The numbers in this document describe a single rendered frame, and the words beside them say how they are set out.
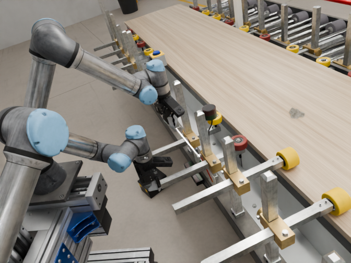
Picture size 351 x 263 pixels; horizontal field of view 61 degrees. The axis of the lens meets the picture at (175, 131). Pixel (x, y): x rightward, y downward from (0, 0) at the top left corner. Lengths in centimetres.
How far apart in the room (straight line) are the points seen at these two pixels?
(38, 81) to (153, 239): 144
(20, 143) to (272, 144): 101
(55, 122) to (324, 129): 113
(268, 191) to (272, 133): 58
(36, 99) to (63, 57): 27
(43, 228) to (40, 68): 62
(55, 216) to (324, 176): 107
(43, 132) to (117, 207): 184
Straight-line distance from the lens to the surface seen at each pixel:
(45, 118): 80
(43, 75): 125
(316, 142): 142
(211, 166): 137
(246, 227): 136
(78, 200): 130
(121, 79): 116
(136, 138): 115
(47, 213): 138
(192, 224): 227
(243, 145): 140
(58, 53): 109
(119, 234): 240
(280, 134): 145
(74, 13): 874
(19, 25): 868
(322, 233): 129
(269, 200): 96
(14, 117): 86
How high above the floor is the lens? 182
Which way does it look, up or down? 36 degrees down
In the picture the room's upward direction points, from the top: 15 degrees counter-clockwise
